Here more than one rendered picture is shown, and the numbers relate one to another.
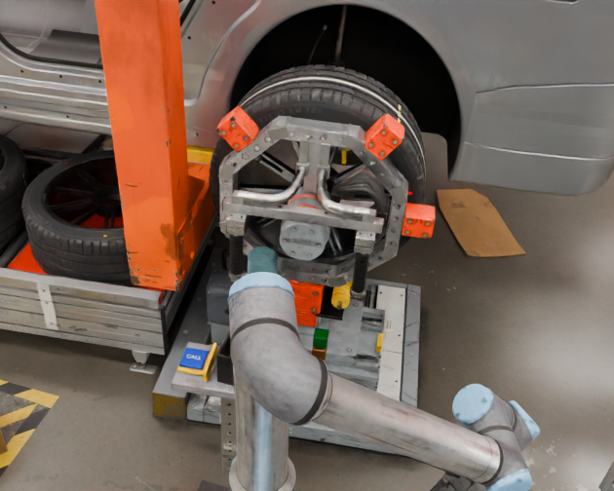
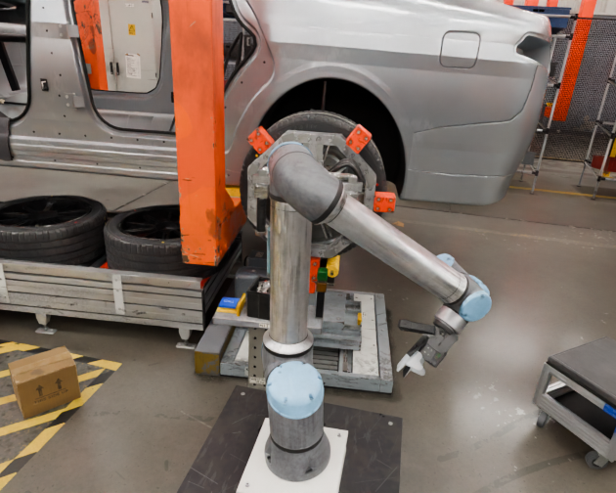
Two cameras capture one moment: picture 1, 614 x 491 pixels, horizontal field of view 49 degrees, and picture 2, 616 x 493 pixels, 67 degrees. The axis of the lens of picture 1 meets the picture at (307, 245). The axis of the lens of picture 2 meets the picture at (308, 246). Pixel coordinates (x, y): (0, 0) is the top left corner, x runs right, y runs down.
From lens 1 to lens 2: 63 cm
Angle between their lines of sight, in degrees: 15
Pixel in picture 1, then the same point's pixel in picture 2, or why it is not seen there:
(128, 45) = (191, 73)
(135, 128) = (193, 134)
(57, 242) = (128, 246)
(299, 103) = (301, 122)
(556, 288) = not seen: hidden behind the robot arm
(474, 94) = (412, 134)
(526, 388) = (467, 352)
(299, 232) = not seen: hidden behind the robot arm
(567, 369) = (495, 341)
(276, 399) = (308, 193)
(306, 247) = not seen: hidden behind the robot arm
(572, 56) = (472, 105)
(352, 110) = (336, 124)
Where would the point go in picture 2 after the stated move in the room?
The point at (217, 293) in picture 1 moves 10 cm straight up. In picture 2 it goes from (242, 278) to (242, 259)
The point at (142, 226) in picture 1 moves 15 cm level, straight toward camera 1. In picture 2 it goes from (193, 212) to (197, 224)
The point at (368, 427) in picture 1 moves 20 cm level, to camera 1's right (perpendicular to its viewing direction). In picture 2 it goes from (373, 230) to (459, 234)
